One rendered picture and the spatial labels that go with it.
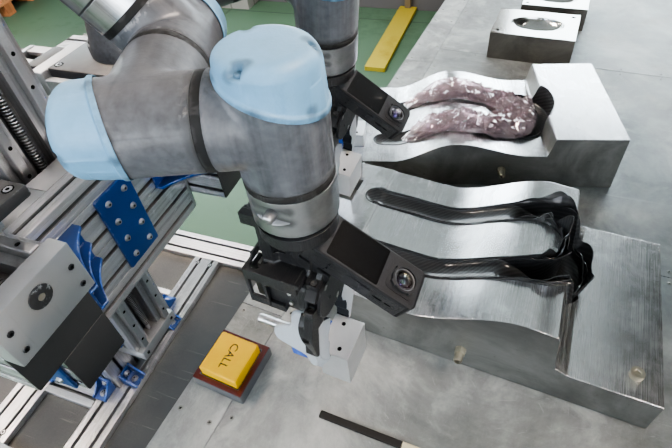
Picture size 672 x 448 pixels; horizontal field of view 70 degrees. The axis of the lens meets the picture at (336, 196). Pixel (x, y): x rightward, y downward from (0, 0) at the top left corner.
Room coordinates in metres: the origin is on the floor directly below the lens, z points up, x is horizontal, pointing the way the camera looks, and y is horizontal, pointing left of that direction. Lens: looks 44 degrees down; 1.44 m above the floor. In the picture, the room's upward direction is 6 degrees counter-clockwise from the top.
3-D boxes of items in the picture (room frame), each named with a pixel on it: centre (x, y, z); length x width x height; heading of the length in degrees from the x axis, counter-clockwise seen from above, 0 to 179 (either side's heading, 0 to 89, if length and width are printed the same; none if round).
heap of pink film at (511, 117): (0.78, -0.28, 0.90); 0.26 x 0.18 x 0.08; 78
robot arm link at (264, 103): (0.29, 0.04, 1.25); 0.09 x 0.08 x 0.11; 87
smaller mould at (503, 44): (1.15, -0.56, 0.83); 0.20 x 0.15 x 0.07; 61
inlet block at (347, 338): (0.30, 0.05, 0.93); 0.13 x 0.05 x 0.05; 61
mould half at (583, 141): (0.79, -0.28, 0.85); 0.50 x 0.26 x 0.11; 78
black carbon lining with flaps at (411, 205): (0.45, -0.18, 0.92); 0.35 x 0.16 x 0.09; 61
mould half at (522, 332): (0.43, -0.19, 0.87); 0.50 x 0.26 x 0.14; 61
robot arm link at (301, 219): (0.29, 0.04, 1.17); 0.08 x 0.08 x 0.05
